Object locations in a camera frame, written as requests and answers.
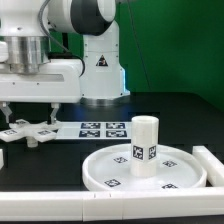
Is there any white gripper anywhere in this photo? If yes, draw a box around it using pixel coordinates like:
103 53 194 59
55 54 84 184
0 59 82 124

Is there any white cross-shaped table base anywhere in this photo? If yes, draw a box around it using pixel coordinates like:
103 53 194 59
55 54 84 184
0 119 62 148

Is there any white round table top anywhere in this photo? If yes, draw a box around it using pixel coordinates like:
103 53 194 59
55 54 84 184
82 144 207 191

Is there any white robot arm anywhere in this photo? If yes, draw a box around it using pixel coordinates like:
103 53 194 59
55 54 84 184
0 0 129 116

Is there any white marker sheet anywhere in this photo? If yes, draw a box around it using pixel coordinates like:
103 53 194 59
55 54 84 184
56 122 131 140

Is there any white left fence block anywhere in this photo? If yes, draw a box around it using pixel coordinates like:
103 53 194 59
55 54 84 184
0 149 4 170

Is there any white front fence rail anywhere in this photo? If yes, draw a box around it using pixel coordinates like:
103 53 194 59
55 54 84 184
0 187 224 221

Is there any white fence rail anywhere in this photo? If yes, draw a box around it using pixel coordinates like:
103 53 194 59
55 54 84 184
192 146 224 187
0 187 224 221

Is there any white right fence rail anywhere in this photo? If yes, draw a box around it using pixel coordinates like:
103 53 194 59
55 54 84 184
192 146 224 187

